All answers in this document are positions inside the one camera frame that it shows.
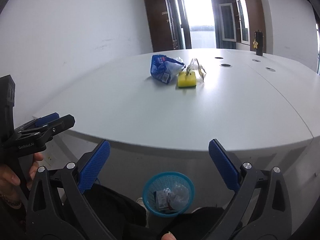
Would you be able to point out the blue mesh trash basket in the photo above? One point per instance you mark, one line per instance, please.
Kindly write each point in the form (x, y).
(166, 180)

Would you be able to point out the gold foil wrapper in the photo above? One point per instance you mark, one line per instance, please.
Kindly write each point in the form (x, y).
(195, 65)

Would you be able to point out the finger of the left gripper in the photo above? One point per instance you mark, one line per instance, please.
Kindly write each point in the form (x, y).
(39, 122)
(55, 127)

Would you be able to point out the brown cabinet glass door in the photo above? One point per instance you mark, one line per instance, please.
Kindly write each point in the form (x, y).
(249, 18)

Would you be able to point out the person's right hand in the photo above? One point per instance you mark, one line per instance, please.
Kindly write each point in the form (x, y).
(168, 236)

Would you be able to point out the yellow green sponge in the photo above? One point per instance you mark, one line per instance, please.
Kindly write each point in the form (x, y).
(186, 80)

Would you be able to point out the white blue cardboard box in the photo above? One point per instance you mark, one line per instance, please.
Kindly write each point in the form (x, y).
(162, 200)

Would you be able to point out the person's left hand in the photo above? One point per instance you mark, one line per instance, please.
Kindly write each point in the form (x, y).
(9, 180)

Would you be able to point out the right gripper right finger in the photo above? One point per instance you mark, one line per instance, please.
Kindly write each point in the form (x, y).
(260, 207)

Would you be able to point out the blue snack bag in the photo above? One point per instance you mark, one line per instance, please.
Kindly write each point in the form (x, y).
(158, 69)

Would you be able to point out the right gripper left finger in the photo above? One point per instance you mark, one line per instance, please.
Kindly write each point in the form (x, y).
(57, 208)

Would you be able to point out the clear crinkled plastic wrapper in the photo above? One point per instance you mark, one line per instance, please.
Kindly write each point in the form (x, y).
(179, 197)

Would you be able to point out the dark brown wardrobe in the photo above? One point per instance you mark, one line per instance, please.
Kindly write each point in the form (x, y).
(161, 25)

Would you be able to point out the white plastic bag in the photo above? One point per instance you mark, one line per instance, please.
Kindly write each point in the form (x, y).
(174, 66)

